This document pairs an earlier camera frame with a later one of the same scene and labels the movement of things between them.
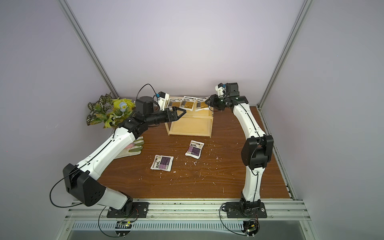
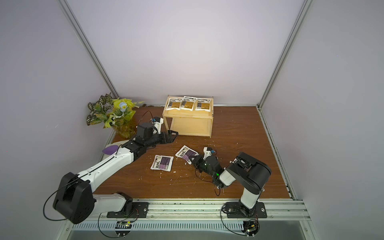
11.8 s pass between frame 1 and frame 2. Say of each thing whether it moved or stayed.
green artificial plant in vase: stayed
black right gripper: moved
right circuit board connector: stayed
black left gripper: moved
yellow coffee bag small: stayed
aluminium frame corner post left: stayed
